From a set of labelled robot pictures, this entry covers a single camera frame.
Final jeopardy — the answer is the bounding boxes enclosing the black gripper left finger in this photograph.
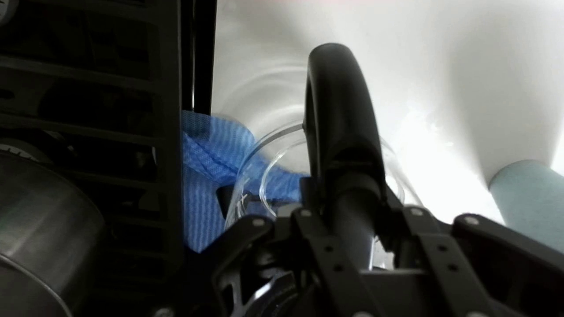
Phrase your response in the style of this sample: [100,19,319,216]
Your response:
[209,209,382,317]

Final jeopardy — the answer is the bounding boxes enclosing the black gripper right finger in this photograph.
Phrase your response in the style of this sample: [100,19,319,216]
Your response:
[389,205,564,317]

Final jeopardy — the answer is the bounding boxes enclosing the steel saucepan near coffee maker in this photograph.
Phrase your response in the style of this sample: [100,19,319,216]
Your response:
[0,152,104,317]

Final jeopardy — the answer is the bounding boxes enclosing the light blue plastic cup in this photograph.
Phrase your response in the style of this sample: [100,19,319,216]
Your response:
[488,160,564,251]

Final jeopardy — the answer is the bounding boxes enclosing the blue dish cloth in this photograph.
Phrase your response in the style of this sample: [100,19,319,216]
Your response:
[181,110,310,253]

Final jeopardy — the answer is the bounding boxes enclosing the stainless black gas stove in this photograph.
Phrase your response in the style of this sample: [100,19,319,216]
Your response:
[0,0,204,317]

